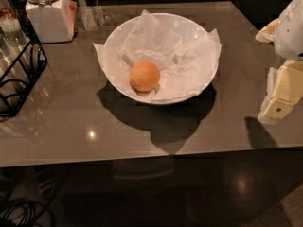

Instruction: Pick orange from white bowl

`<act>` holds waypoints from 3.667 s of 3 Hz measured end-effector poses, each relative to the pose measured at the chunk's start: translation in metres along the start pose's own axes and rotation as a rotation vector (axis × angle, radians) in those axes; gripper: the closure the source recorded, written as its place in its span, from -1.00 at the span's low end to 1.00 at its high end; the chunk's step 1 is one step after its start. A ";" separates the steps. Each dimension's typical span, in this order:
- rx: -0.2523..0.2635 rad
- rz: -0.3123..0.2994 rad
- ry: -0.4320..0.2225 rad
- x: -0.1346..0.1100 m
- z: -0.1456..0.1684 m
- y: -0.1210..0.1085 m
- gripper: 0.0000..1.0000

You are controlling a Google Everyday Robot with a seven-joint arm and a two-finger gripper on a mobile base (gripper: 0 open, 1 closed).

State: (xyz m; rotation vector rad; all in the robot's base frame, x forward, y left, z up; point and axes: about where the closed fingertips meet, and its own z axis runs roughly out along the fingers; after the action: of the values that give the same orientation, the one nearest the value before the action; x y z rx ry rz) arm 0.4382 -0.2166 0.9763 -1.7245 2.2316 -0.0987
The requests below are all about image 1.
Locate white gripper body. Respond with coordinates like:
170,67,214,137
274,0,303,61

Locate black cables on floor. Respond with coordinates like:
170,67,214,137
0,198,56,227

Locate glass jar in rack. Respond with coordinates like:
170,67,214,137
0,0,23,47

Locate white ceramic canister jar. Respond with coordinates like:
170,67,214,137
26,0,77,44

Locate orange fruit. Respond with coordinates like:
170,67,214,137
130,61,160,93

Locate black wire rack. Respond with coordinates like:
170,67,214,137
0,0,47,117

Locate white bowl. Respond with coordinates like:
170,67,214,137
102,12,220,106

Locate white paper liner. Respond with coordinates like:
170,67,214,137
92,9,223,105

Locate clear acrylic stand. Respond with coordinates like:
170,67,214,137
77,0,112,30

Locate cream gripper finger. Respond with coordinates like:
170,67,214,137
255,19,278,43
258,60,303,124

